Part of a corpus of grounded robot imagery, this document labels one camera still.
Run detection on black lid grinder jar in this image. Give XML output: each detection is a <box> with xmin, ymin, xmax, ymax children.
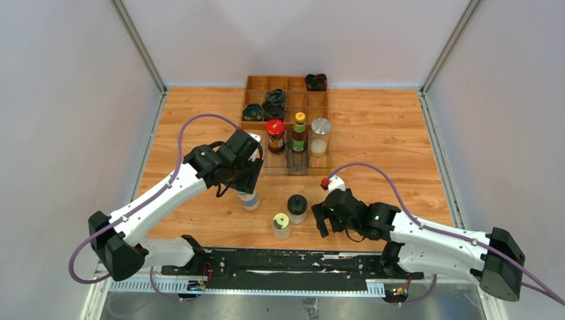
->
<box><xmin>287</xmin><ymin>194</ymin><xmax>308</xmax><ymax>225</ymax></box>

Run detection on black coil top right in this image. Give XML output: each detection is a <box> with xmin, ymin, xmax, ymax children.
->
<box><xmin>304</xmin><ymin>73</ymin><xmax>328</xmax><ymax>92</ymax></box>

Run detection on black coil lower middle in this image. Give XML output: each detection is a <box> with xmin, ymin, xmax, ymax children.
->
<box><xmin>262</xmin><ymin>101</ymin><xmax>286</xmax><ymax>122</ymax></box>

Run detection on yellow cap sauce bottle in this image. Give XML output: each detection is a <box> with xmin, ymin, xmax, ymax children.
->
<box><xmin>291</xmin><ymin>112</ymin><xmax>306</xmax><ymax>153</ymax></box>

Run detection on yellow lid spice jar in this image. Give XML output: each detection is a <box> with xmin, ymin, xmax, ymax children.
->
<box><xmin>272</xmin><ymin>213</ymin><xmax>291</xmax><ymax>240</ymax></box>

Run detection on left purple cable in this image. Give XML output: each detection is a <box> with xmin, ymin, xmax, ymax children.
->
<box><xmin>68</xmin><ymin>113</ymin><xmax>243</xmax><ymax>285</ymax></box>

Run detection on wooden compartment tray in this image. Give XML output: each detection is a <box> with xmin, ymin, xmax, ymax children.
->
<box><xmin>240</xmin><ymin>75</ymin><xmax>330</xmax><ymax>130</ymax></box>

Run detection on black green coil middle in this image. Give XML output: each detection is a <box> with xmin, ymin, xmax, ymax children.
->
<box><xmin>265</xmin><ymin>89</ymin><xmax>286</xmax><ymax>105</ymax></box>

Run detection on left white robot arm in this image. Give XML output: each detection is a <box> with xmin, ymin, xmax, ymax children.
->
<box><xmin>88</xmin><ymin>129</ymin><xmax>263</xmax><ymax>281</ymax></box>

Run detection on purple cable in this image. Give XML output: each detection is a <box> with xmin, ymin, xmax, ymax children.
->
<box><xmin>320</xmin><ymin>162</ymin><xmax>565</xmax><ymax>307</ymax></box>
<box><xmin>68</xmin><ymin>113</ymin><xmax>243</xmax><ymax>285</ymax></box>

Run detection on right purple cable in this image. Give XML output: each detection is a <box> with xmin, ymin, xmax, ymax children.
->
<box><xmin>320</xmin><ymin>162</ymin><xmax>565</xmax><ymax>307</ymax></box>

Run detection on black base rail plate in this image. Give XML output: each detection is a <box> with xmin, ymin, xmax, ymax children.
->
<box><xmin>105</xmin><ymin>245</ymin><xmax>491</xmax><ymax>297</ymax></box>

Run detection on large silver lid jar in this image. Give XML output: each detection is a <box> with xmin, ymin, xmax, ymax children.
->
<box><xmin>309</xmin><ymin>117</ymin><xmax>332</xmax><ymax>158</ymax></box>

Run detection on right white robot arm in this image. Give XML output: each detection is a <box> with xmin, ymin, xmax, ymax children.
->
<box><xmin>312</xmin><ymin>189</ymin><xmax>525</xmax><ymax>302</ymax></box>

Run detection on clear plastic organizer bin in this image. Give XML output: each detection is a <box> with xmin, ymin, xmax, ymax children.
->
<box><xmin>263</xmin><ymin>131</ymin><xmax>333</xmax><ymax>176</ymax></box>

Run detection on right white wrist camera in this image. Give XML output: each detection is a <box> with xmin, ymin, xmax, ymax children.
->
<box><xmin>326</xmin><ymin>175</ymin><xmax>346</xmax><ymax>193</ymax></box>

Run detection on red lid chili jar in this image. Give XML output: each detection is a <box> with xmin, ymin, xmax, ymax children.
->
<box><xmin>265</xmin><ymin>119</ymin><xmax>285</xmax><ymax>154</ymax></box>

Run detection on silver lid spice jar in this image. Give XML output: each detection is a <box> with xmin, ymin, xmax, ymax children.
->
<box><xmin>237</xmin><ymin>191</ymin><xmax>260</xmax><ymax>211</ymax></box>

